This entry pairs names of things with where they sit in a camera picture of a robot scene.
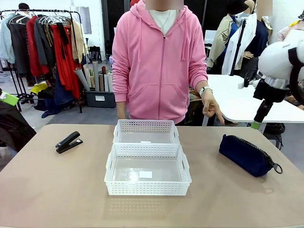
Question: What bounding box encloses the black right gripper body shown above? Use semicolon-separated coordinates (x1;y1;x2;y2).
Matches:
253;79;289;114

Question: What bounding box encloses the person's right forearm pink sleeve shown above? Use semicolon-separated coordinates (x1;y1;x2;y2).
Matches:
112;66;130;103

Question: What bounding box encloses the red hanging dress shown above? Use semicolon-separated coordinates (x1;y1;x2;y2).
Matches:
50;23;83;99

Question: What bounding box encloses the black stapler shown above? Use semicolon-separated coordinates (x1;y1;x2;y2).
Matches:
55;131;84;154

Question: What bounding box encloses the light blue hanging garment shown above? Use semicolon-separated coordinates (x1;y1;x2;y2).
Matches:
0;13;16;65

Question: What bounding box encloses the person in pink hoodie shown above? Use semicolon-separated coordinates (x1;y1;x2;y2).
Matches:
111;0;209;126

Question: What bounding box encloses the tall grey tube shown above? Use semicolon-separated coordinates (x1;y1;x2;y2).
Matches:
92;61;101;92

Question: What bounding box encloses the black clothes rack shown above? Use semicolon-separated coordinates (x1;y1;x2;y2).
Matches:
0;9;83;114

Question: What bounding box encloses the beige paper roll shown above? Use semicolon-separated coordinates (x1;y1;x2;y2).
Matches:
82;63;93;89

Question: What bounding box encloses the white background chair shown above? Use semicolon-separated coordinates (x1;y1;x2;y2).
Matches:
203;29;218;59

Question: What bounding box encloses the black tripod pole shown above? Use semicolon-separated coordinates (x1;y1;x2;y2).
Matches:
229;18;248;77

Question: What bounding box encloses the yellow floor item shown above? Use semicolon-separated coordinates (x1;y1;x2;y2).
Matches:
30;83;49;95

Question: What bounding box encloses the white perforated plastic basket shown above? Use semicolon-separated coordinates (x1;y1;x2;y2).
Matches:
113;119;181;145
104;143;192;196

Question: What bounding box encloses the figure in navy top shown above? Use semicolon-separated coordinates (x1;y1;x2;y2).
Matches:
242;0;273;84

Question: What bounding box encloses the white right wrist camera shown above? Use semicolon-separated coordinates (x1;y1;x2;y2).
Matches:
238;79;261;90

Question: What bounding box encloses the beige hanging garment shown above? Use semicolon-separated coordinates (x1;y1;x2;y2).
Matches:
70;20;89;64

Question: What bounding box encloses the brown cardboard tube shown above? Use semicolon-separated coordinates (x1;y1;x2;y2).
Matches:
101;66;107;92

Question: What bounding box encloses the red hanging jacket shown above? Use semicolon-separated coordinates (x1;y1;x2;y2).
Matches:
26;15;50;77

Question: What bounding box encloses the black floor equipment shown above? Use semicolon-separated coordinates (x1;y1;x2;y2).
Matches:
262;123;286;151

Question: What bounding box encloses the navy zipper pencil pouch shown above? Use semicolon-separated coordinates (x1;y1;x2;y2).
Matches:
218;134;284;178

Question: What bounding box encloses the person's left hand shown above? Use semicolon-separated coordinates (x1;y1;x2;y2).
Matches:
201;90;225;125

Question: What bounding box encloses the dark grey hanging coat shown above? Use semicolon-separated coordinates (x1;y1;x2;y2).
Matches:
8;16;31;77

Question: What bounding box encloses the person's left forearm pink sleeve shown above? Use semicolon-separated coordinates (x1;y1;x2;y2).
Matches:
189;63;210;91

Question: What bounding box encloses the grey storage bin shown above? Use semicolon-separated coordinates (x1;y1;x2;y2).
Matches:
85;89;117;109

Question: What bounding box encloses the blue floor cloth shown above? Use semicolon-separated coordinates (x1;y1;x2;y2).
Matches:
41;109;58;119

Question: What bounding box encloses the black cloth cover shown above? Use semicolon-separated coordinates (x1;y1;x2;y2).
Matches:
0;101;37;153

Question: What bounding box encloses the black right arm cable sleeve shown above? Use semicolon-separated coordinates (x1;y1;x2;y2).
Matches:
288;47;304;105

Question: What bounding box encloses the silver wristwatch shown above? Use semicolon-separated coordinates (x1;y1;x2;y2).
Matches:
199;85;213;96

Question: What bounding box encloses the grey hanging jacket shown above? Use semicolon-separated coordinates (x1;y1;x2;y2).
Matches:
34;16;57;67

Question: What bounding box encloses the grey leaning paper roll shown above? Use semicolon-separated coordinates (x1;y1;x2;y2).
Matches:
74;67;91;92

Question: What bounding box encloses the person's right hand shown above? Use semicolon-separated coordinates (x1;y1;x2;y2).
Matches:
116;101;127;120

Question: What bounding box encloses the mannequin in beige trench coat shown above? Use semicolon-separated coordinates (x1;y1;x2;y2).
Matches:
207;0;239;70

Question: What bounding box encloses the mannequin in white coat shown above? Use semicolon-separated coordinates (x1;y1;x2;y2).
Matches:
222;13;258;76

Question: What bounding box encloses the white side table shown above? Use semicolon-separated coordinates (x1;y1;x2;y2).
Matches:
206;74;304;124

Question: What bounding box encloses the black background bag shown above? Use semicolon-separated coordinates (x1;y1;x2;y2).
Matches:
89;46;103;64

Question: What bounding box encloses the navy hanging garment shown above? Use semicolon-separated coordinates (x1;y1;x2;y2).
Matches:
54;71;75;105

